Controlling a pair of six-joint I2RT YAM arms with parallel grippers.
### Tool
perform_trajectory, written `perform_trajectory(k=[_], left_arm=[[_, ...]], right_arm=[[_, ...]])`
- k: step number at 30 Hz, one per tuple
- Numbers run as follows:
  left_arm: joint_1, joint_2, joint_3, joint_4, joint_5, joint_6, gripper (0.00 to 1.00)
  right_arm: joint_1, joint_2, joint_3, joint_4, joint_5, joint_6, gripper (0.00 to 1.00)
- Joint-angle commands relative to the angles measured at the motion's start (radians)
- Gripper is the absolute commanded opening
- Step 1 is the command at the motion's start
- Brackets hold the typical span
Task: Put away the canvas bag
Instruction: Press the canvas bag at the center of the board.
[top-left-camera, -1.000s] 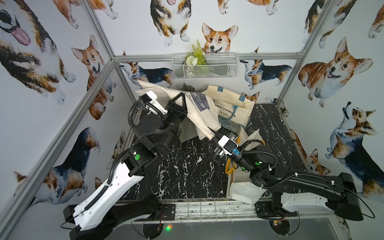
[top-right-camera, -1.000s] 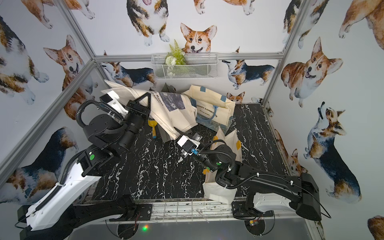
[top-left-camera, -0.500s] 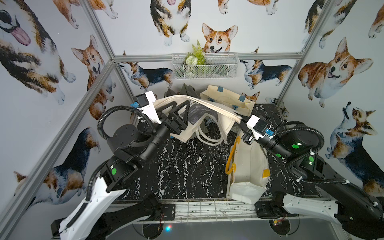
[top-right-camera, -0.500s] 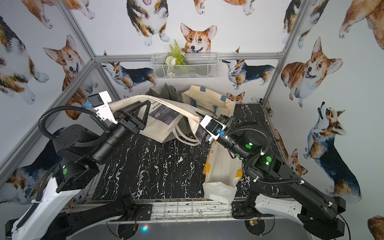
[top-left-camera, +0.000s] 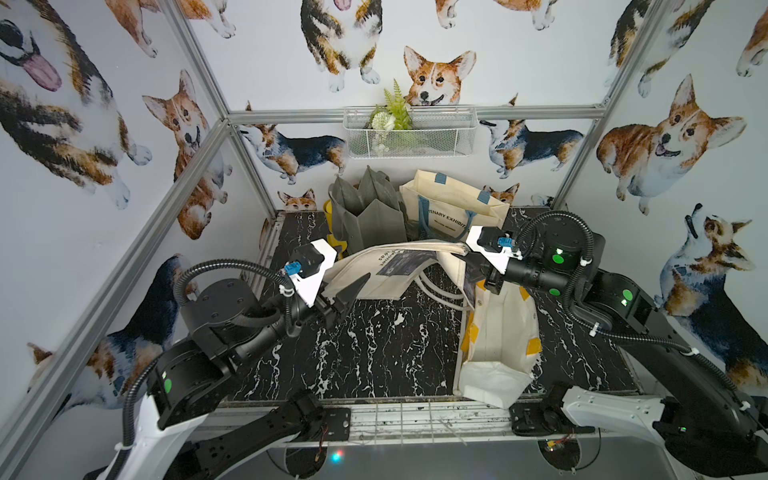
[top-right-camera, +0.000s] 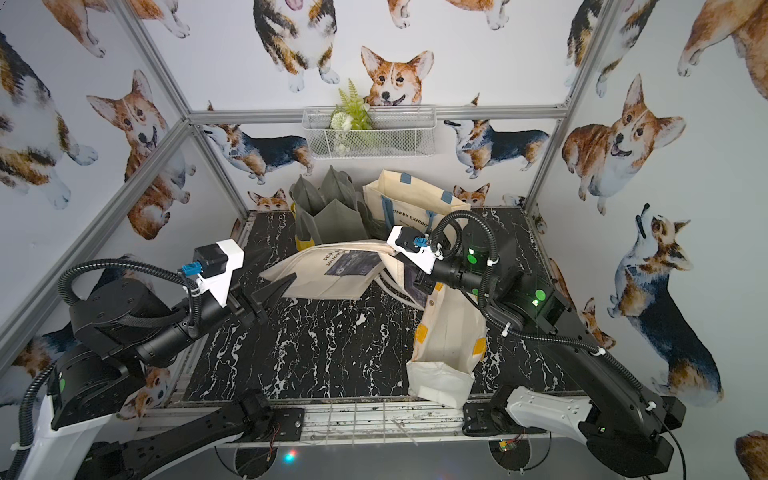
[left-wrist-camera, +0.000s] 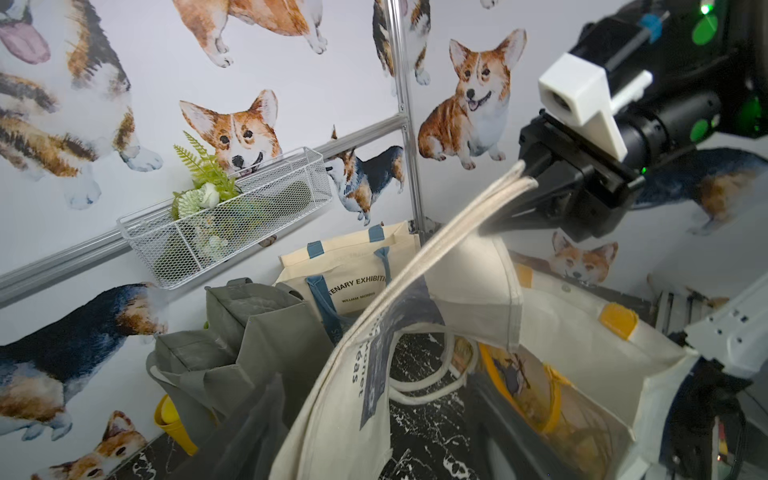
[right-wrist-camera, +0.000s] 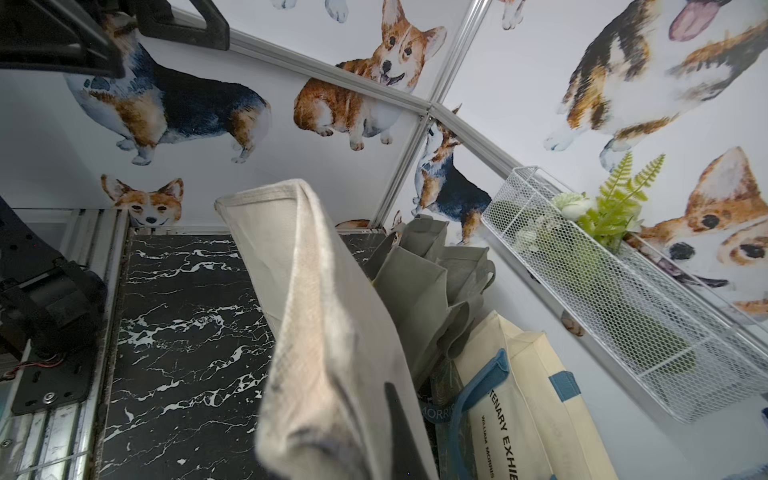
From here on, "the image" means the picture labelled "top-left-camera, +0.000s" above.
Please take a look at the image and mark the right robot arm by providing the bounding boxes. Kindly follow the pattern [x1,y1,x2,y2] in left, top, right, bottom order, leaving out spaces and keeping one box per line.
[464,210,767,478]

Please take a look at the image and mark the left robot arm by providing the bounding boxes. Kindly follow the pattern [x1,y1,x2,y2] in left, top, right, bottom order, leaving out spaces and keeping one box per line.
[87,246,370,479]

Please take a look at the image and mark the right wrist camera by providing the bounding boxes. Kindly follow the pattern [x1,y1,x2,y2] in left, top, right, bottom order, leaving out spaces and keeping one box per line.
[466,226,523,274]

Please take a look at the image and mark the cream bag with blue handles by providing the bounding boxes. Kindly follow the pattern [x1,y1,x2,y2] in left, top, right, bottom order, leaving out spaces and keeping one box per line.
[399,170,509,241]

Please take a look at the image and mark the artificial green fern plant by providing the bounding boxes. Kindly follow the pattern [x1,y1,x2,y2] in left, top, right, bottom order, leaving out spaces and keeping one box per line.
[367,80,414,156]

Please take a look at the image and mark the cream canvas bag with print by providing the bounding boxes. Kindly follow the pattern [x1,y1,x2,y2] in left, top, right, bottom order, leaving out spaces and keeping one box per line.
[323,240,475,310]

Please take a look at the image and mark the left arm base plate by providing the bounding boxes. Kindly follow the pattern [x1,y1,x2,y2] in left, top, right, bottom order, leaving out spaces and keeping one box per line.
[295,407,352,444]

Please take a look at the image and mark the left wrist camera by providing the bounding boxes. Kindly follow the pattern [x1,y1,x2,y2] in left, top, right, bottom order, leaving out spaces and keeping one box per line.
[283,239,337,307]

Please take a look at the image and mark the grey-green canvas bag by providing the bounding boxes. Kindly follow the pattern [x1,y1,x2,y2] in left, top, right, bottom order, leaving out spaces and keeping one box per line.
[328,167,407,255]

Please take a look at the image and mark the yellow plastic toy shovel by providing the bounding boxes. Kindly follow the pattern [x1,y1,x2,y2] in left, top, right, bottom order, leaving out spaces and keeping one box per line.
[323,200,347,259]

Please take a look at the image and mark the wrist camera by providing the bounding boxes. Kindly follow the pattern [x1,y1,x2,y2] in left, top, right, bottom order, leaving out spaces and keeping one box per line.
[466,226,523,274]
[283,239,337,307]

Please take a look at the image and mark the white bag with yellow handles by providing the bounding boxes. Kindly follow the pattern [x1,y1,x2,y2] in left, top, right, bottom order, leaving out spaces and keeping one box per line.
[453,282,542,409]

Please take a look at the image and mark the white wire mesh basket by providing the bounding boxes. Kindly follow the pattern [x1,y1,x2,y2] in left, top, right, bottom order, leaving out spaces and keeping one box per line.
[343,106,479,159]

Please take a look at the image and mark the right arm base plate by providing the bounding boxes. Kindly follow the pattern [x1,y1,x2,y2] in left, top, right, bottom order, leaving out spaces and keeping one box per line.
[509,402,596,437]

